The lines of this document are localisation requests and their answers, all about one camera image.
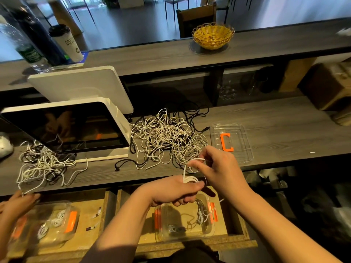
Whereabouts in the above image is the pile of white containers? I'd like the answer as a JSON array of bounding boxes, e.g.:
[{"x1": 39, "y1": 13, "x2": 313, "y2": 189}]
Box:
[{"x1": 247, "y1": 167, "x2": 297, "y2": 190}]

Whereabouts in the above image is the grey wooden bar counter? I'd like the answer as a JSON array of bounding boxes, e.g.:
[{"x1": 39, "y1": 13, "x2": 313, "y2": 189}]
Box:
[{"x1": 0, "y1": 18, "x2": 351, "y2": 92}]

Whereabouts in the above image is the clear container drawer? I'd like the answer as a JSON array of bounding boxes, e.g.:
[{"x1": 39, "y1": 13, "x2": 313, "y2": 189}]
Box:
[
  {"x1": 152, "y1": 191, "x2": 218, "y2": 241},
  {"x1": 8, "y1": 201, "x2": 80, "y2": 251}
]

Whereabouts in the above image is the person's right forearm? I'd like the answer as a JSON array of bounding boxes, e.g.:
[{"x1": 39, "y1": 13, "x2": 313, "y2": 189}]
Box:
[{"x1": 233, "y1": 186, "x2": 341, "y2": 263}]

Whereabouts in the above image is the black cable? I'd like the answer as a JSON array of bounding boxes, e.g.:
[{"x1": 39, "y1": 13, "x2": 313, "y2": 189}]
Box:
[{"x1": 114, "y1": 157, "x2": 149, "y2": 172}]

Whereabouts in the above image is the clear plastic water bottle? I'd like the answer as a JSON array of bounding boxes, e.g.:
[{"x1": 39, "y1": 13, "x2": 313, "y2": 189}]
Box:
[{"x1": 0, "y1": 16, "x2": 50, "y2": 73}]

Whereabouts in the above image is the brown cardboard box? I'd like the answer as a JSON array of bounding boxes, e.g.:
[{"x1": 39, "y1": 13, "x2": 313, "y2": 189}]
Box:
[{"x1": 307, "y1": 60, "x2": 351, "y2": 110}]

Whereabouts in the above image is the flat cardboard sheet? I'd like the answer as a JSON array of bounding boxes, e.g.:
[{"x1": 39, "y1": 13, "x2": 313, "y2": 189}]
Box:
[{"x1": 280, "y1": 56, "x2": 316, "y2": 92}]

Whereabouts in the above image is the round wooden table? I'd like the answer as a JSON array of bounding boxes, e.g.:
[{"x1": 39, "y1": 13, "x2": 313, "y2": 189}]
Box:
[{"x1": 49, "y1": 0, "x2": 83, "y2": 36}]

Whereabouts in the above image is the white paper coffee cup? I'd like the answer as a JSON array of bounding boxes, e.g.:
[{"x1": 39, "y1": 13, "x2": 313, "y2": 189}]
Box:
[{"x1": 48, "y1": 24, "x2": 84, "y2": 64}]

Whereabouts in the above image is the white customer display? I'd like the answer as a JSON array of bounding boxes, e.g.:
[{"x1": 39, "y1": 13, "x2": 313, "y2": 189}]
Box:
[{"x1": 27, "y1": 65, "x2": 134, "y2": 114}]

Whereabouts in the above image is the white touchscreen monitor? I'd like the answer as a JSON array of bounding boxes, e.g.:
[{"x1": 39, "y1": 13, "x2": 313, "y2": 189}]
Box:
[{"x1": 0, "y1": 97, "x2": 132, "y2": 162}]

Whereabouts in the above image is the black thermos bottle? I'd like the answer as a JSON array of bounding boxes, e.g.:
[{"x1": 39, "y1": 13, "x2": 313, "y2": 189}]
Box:
[{"x1": 8, "y1": 5, "x2": 69, "y2": 66}]

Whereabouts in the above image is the yellow woven basket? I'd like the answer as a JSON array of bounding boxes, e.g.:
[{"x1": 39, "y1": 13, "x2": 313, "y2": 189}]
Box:
[{"x1": 191, "y1": 23, "x2": 235, "y2": 51}]

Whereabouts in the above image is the bundle of black cables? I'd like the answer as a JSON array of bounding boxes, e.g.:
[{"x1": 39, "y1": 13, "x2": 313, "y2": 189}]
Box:
[{"x1": 175, "y1": 104, "x2": 212, "y2": 134}]

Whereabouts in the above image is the clear lid orange handle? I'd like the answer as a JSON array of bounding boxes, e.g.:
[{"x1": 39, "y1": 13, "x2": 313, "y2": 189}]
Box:
[{"x1": 210, "y1": 124, "x2": 254, "y2": 165}]

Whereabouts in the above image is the wooden drawer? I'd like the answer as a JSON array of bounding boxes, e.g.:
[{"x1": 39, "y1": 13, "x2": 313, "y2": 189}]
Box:
[
  {"x1": 5, "y1": 188, "x2": 116, "y2": 263},
  {"x1": 115, "y1": 183, "x2": 258, "y2": 255}
]

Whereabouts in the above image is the person's left hand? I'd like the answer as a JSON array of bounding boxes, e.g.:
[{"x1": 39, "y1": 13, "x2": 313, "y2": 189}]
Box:
[{"x1": 137, "y1": 174, "x2": 207, "y2": 209}]

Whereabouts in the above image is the white headset device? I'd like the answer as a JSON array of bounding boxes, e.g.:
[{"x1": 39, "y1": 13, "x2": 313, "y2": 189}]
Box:
[{"x1": 0, "y1": 133, "x2": 14, "y2": 159}]

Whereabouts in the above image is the person's left forearm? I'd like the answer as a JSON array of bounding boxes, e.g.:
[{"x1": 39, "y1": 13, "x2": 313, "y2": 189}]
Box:
[{"x1": 82, "y1": 189, "x2": 160, "y2": 263}]

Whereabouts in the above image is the brown wooden chair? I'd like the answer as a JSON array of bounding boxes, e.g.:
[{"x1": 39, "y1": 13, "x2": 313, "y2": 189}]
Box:
[{"x1": 177, "y1": 3, "x2": 217, "y2": 39}]

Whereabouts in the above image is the person's right hand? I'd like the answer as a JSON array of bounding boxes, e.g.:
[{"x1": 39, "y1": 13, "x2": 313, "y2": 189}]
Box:
[{"x1": 189, "y1": 145, "x2": 253, "y2": 201}]

